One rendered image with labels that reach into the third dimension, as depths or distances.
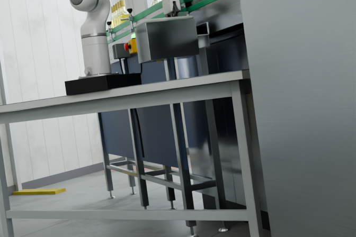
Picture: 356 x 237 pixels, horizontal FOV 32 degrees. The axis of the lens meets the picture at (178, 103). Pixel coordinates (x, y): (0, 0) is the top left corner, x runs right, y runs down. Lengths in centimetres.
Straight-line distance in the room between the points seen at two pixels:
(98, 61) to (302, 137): 131
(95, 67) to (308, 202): 135
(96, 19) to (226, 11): 69
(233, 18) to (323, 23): 85
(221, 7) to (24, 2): 357
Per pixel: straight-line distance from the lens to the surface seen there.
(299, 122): 175
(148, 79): 323
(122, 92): 264
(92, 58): 280
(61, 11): 618
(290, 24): 173
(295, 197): 184
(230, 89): 240
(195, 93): 248
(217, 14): 254
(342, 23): 154
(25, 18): 583
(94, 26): 281
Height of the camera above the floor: 70
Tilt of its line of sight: 1 degrees down
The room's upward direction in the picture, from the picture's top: 8 degrees counter-clockwise
